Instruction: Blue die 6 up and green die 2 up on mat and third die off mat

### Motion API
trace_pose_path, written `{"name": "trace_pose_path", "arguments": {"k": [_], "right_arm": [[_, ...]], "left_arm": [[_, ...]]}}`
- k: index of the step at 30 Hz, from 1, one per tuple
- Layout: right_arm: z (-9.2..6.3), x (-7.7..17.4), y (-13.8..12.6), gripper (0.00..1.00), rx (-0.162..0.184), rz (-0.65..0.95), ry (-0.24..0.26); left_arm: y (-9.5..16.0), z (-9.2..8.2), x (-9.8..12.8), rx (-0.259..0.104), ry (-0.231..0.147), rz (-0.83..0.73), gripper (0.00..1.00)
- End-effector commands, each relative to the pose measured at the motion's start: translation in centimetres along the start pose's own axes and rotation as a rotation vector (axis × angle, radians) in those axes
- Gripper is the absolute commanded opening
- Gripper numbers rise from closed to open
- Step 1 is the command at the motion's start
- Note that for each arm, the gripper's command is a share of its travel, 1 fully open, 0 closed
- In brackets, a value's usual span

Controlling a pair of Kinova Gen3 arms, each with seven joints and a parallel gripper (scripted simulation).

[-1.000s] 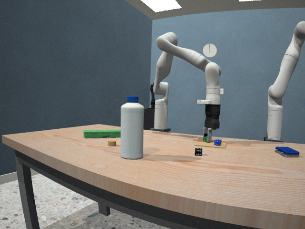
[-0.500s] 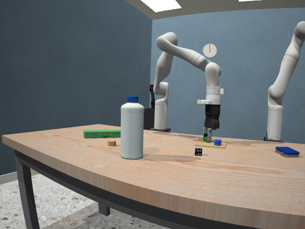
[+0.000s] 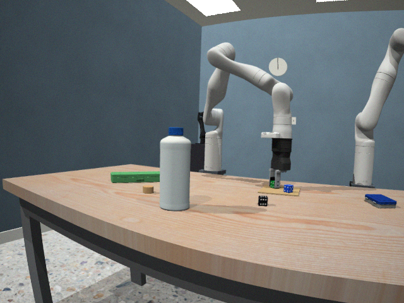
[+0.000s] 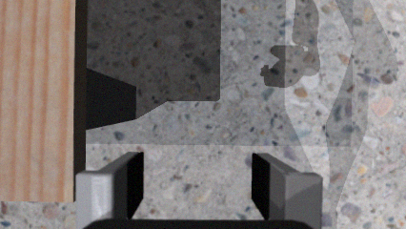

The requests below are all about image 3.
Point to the blue die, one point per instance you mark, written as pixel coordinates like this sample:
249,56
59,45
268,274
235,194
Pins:
288,188

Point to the white plastic bottle with blue cap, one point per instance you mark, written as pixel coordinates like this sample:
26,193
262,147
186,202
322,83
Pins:
175,160

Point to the small tan cylinder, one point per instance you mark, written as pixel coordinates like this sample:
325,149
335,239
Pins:
148,189

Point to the tan square mat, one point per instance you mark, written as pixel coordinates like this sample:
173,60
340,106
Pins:
279,191

